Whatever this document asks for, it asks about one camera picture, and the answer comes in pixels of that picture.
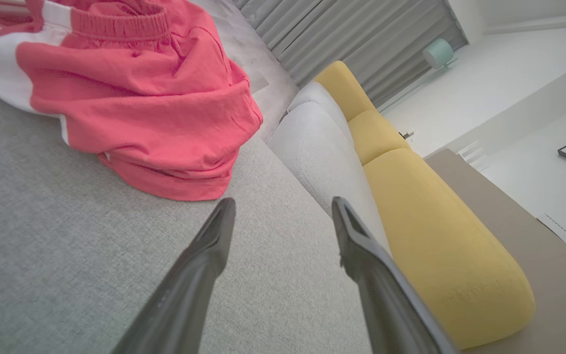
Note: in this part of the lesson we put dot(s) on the small grey sofa seat cushion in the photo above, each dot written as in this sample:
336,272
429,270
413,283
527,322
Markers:
322,152

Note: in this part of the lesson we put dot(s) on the large yellow sofa back cushion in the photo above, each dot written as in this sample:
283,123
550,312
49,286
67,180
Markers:
450,260

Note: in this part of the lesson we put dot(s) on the large grey sofa seat cushion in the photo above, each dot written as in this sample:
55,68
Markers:
67,255

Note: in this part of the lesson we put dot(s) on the small yellow sofa back cushion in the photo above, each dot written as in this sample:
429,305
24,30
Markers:
344,88

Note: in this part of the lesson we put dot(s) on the red shorts with white trim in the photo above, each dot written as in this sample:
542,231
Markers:
155,98

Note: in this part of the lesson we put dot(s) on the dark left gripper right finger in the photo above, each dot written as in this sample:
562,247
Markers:
383,305

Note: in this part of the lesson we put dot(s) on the teal lamp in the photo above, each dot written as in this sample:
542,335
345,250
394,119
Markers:
439,53

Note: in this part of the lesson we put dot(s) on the grey pleated curtain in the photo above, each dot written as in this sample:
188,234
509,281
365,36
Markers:
352,34

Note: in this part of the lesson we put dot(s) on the white wall device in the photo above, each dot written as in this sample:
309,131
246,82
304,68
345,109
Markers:
563,236

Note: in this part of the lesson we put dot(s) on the white radiator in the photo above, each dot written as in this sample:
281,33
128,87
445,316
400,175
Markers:
470,155

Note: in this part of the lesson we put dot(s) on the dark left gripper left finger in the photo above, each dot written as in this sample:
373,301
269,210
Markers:
192,290

